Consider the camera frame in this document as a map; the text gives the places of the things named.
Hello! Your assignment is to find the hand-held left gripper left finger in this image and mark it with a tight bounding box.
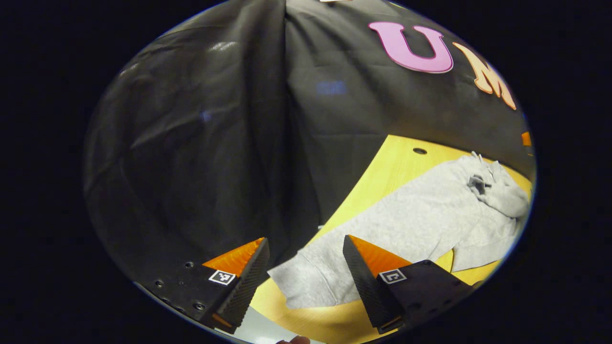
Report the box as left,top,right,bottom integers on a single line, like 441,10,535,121
136,237,271,334

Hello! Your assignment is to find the grey zip-neck sweatshirt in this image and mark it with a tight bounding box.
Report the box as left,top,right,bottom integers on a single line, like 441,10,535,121
268,152,530,309

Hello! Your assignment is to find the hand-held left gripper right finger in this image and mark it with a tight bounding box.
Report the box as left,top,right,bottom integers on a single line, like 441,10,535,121
342,235,476,335

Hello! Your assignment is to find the black backdrop cloth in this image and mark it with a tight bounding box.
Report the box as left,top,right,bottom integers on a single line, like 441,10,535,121
84,0,535,287

